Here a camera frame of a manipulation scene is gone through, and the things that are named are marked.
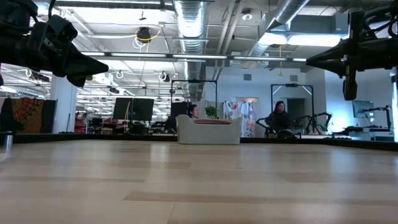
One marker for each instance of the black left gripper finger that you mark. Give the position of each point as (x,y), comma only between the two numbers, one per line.
(88,66)
(79,80)

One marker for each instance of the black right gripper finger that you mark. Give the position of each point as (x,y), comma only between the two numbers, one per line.
(329,53)
(331,67)

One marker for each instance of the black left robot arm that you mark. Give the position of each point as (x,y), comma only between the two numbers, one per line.
(12,15)

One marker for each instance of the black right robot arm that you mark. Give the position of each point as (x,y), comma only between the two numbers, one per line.
(381,21)

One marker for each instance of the white plastic basket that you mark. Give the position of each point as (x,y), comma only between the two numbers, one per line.
(208,133)

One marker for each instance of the black computer monitor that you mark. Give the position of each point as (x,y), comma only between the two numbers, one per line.
(143,109)
(122,109)
(178,109)

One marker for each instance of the orange patterned tapestry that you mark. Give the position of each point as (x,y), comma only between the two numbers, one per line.
(26,113)

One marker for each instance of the person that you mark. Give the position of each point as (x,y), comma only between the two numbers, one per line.
(193,112)
(278,121)

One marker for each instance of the silver metal cylinder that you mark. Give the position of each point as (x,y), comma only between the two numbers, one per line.
(8,140)

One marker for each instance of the floral hanging cloth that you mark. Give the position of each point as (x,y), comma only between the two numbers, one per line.
(245,118)

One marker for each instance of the overhead LED light bar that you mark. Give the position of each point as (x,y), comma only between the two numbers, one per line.
(199,56)

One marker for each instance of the green potted plant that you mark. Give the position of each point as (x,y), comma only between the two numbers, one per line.
(211,112)

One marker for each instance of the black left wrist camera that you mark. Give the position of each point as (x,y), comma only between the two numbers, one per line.
(59,31)

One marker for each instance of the grey wall monitor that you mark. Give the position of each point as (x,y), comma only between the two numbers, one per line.
(362,108)

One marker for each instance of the black aluminium table frame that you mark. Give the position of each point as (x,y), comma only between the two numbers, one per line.
(93,137)

